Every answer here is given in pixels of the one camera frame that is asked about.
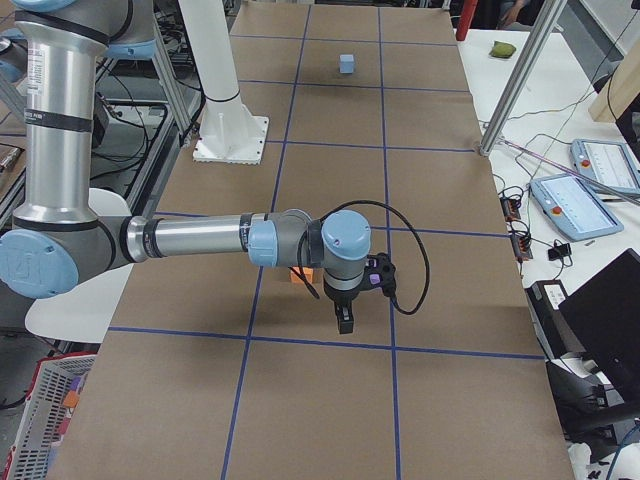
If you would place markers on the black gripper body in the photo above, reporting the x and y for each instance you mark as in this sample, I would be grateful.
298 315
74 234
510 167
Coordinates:
341 298

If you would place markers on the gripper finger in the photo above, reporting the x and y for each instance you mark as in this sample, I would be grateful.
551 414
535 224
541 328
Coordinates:
344 316

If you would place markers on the light blue foam block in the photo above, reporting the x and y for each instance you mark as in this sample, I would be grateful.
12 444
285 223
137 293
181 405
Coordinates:
346 64

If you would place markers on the orange foam block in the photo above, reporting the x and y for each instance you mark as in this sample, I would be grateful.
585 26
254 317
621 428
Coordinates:
301 275

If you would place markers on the near blue teach pendant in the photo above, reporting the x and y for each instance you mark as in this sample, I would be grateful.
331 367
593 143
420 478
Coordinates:
576 211

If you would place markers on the blue teach pendant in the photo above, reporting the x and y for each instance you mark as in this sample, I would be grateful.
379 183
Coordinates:
576 211
609 163

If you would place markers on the green bean bag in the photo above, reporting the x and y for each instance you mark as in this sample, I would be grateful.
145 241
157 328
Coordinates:
502 50

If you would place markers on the far blue teach pendant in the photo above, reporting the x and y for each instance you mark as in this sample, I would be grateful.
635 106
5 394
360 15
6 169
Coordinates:
609 163

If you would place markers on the red cylinder object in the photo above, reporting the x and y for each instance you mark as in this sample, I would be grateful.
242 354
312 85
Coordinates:
465 19

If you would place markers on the white plastic basket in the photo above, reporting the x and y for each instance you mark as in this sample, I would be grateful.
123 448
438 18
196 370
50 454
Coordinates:
47 413

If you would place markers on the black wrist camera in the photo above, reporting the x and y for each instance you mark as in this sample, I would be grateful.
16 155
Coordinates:
379 273

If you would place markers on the white camera stand pole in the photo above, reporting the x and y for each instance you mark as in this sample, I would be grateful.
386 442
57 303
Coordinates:
229 132

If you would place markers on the aluminium frame post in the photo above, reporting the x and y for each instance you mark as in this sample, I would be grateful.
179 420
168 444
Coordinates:
537 38

